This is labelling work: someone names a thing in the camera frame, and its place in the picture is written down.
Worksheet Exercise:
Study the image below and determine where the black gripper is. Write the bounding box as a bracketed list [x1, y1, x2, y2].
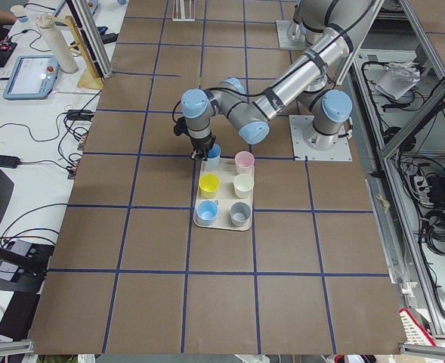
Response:
[190, 135, 216, 160]

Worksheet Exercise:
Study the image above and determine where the yellow cup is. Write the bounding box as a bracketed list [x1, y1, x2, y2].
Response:
[199, 173, 220, 199]

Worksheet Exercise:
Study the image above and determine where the pink cup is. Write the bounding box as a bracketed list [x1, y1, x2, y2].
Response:
[234, 150, 255, 175]

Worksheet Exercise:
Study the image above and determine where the cream white cup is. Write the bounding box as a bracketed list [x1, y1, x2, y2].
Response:
[233, 173, 255, 198]

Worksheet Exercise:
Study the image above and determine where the grey cup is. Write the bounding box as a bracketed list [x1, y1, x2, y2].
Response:
[230, 202, 252, 227]

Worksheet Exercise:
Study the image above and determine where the white cup rack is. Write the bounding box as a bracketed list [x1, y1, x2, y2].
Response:
[172, 0, 196, 22]

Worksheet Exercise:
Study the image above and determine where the beige plastic tray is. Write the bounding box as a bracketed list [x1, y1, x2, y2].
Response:
[193, 159, 254, 231]

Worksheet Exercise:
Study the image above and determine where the black usb hub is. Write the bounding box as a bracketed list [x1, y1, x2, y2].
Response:
[66, 109, 94, 121]

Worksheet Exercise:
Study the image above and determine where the wooden stand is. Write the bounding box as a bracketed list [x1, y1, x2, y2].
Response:
[63, 16, 104, 90]

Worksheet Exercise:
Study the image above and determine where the white cylinder roll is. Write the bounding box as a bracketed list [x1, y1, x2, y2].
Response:
[36, 13, 78, 74]

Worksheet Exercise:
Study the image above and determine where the blue teach pendant tablet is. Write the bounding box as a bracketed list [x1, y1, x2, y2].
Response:
[3, 56, 59, 101]

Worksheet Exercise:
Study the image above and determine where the black power adapter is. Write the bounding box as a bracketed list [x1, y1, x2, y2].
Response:
[0, 154, 21, 169]

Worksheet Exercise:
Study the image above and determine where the crumpled white paper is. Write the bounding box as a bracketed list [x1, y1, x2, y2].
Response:
[375, 61, 421, 101]

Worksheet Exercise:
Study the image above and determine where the black monitor stand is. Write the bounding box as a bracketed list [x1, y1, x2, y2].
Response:
[0, 170, 54, 293]

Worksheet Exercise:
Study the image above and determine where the red white box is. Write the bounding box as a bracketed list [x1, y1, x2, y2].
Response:
[399, 308, 437, 346]

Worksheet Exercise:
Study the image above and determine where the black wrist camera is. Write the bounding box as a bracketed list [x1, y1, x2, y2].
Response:
[173, 116, 189, 136]

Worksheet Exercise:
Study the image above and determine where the light blue handled cup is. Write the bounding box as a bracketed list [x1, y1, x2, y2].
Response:
[196, 200, 220, 227]

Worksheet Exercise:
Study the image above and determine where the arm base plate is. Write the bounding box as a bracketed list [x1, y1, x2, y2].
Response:
[289, 115, 353, 162]
[276, 20, 322, 50]

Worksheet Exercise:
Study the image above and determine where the aluminium frame post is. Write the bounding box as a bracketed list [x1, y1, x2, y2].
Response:
[66, 0, 113, 79]

